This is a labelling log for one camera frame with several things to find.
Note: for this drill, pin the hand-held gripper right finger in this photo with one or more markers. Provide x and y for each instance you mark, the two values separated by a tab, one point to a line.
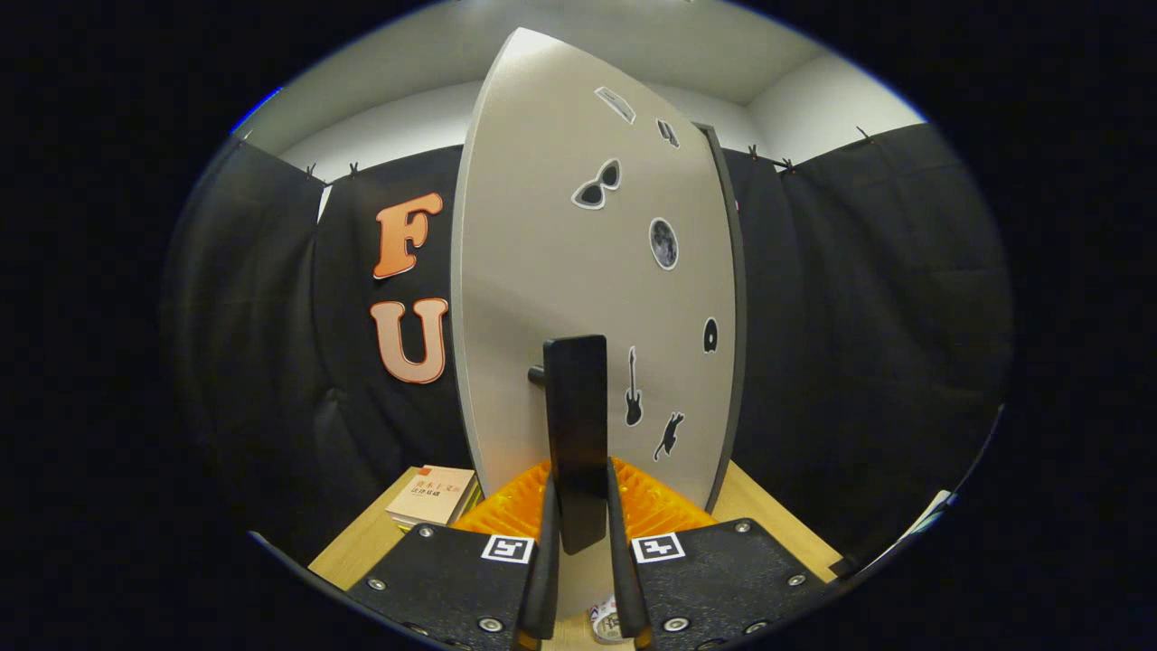
624	588

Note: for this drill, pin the beige paperback book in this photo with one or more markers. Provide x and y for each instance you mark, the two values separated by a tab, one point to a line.
434	493

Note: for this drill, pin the row of black cloth clips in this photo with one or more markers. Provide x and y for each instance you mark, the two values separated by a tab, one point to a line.
752	152

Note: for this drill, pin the beige shoe cabinet door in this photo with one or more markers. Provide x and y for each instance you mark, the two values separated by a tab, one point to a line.
542	226

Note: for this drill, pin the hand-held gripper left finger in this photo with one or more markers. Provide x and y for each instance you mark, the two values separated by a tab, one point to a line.
545	588

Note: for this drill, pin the white canvas shoe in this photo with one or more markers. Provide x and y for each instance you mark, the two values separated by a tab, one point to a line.
606	622

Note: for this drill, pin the black backdrop cloth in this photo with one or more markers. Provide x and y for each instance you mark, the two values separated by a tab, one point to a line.
859	316

